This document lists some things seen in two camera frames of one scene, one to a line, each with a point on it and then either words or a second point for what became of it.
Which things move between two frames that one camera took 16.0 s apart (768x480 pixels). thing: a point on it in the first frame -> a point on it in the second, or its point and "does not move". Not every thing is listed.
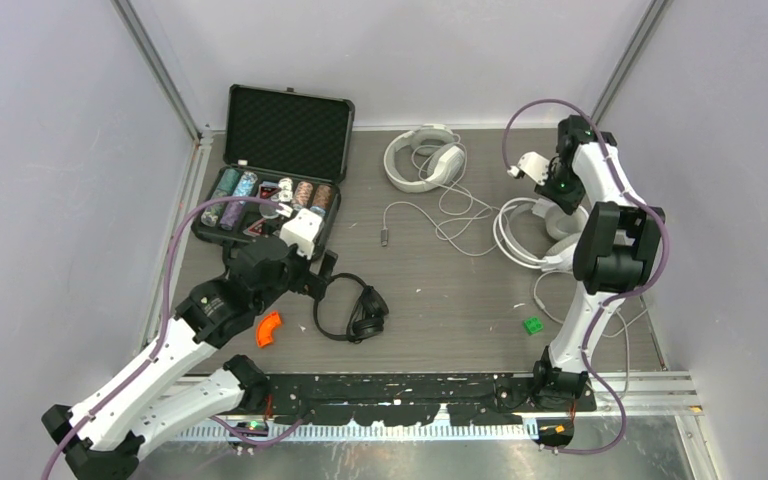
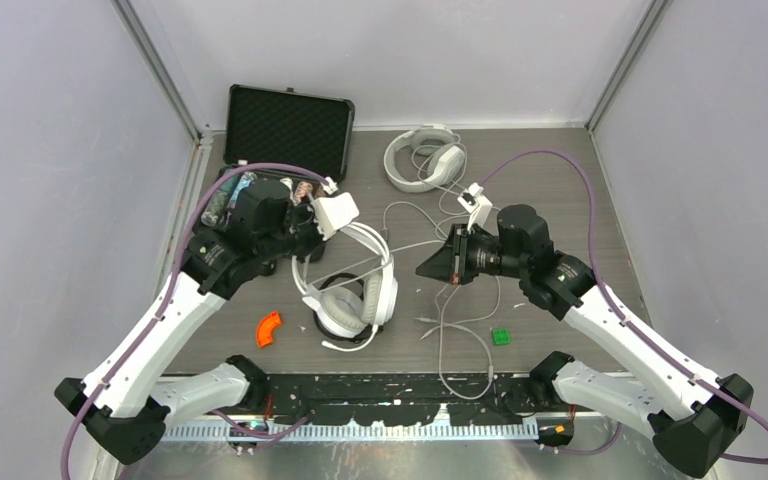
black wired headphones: (368, 318) does not move
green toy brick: (532, 325) -> (500, 336)
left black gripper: (308, 281) -> (316, 241)
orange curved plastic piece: (264, 334) does not move
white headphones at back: (423, 159) does not move
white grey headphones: (563, 229) -> (351, 284)
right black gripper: (569, 200) -> (451, 262)
